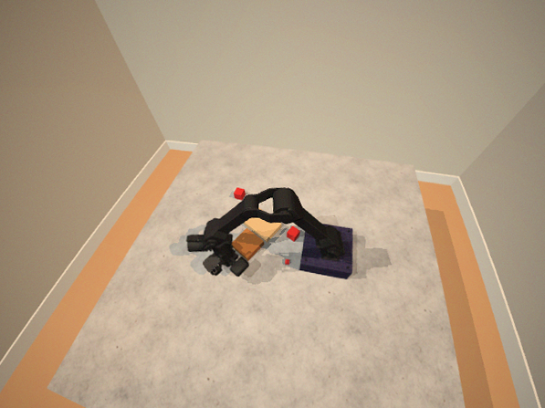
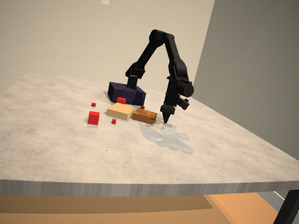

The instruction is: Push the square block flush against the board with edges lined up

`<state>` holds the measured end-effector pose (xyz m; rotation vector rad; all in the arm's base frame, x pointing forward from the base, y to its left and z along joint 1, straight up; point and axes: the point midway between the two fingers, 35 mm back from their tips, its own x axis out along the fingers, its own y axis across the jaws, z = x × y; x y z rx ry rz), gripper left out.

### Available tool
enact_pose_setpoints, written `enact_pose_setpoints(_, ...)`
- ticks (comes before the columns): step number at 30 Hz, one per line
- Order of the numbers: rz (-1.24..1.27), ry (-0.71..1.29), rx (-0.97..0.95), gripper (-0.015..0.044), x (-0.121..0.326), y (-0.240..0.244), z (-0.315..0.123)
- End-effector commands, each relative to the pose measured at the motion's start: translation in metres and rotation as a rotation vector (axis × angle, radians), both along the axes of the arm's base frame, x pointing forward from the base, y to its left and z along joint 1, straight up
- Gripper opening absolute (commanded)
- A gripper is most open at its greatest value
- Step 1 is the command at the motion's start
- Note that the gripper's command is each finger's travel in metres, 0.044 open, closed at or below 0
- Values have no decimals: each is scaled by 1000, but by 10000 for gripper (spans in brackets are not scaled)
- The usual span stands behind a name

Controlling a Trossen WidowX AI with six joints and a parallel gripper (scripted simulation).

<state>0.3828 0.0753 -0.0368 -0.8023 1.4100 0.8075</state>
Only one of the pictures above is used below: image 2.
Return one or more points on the red square block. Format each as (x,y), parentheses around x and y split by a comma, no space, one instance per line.
(93,118)
(121,100)

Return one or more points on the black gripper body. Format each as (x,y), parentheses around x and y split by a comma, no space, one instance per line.
(169,106)

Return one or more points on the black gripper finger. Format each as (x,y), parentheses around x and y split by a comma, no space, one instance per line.
(165,117)

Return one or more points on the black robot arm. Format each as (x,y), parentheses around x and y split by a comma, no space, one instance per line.
(178,79)

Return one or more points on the orange square block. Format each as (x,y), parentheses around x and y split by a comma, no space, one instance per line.
(144,116)

